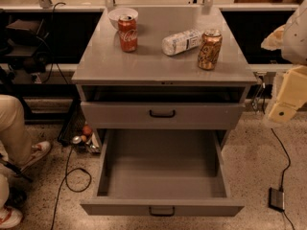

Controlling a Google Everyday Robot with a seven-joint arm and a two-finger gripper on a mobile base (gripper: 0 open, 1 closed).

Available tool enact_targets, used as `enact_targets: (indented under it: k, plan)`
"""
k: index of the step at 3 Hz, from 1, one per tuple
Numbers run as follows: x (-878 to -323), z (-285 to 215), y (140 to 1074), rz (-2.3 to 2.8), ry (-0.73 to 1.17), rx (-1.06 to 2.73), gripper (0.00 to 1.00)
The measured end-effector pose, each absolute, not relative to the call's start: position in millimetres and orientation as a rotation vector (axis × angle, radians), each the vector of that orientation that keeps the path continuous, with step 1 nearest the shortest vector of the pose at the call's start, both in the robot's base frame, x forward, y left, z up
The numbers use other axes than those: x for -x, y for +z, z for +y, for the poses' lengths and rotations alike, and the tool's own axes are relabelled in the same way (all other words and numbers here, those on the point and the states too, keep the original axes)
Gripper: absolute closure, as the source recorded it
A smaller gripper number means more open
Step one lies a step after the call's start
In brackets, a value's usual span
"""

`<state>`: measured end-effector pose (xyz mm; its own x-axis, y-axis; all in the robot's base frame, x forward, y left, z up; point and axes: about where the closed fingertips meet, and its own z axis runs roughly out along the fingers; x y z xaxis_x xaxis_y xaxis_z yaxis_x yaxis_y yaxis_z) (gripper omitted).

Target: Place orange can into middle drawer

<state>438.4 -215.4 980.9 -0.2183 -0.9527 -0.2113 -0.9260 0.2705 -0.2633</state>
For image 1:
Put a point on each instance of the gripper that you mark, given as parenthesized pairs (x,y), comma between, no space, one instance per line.
(295,38)

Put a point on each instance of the orange soda can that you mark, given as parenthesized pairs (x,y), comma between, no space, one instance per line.
(211,43)

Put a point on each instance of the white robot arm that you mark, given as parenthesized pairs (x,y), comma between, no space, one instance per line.
(291,39)

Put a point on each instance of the grey drawer cabinet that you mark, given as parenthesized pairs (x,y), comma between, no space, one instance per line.
(107,74)

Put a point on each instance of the open grey lower drawer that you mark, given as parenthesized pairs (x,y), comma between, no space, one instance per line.
(161,173)

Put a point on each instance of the red Coca-Cola can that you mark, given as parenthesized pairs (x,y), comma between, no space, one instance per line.
(127,31)

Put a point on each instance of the closed grey upper drawer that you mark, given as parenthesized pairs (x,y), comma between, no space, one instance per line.
(162,115)

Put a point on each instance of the black power adapter box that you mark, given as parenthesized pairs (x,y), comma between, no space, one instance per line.
(276,199)

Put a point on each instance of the clear plastic water bottle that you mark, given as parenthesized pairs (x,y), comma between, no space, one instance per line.
(178,43)

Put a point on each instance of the white bowl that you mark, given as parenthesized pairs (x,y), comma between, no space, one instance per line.
(114,15)

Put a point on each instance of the white red sneaker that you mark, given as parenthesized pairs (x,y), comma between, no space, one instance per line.
(39,151)

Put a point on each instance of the black equipment on left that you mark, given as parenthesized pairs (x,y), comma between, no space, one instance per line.
(24,46)

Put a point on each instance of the person's leg beige trousers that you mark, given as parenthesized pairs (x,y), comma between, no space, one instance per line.
(13,134)

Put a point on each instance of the white sneaker lower left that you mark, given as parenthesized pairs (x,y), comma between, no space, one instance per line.
(10,217)

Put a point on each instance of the black wire basket with items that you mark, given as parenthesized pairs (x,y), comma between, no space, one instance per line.
(73,128)

